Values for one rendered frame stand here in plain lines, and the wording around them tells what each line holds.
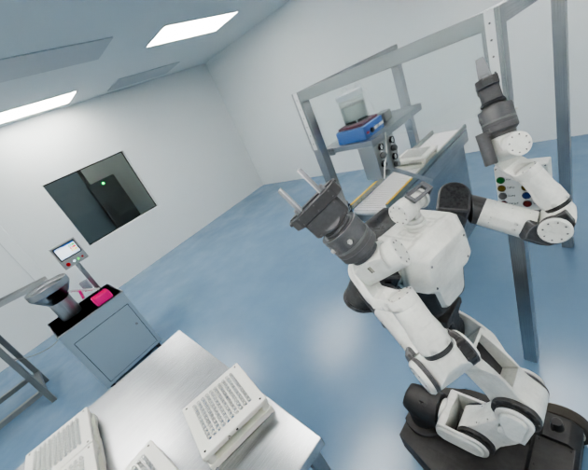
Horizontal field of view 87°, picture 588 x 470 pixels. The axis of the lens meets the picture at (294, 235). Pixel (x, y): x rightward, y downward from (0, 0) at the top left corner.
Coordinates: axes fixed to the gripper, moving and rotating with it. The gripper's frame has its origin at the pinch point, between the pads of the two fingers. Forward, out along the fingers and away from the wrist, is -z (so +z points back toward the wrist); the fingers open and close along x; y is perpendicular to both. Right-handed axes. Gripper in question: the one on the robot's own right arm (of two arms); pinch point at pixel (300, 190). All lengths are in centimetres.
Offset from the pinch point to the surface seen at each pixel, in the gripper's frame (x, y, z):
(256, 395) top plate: -62, -23, 41
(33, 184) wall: -308, -413, -236
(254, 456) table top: -68, -9, 48
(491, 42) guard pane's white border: 77, -59, 20
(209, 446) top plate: -76, -11, 37
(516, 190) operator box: 54, -59, 70
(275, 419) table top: -61, -18, 50
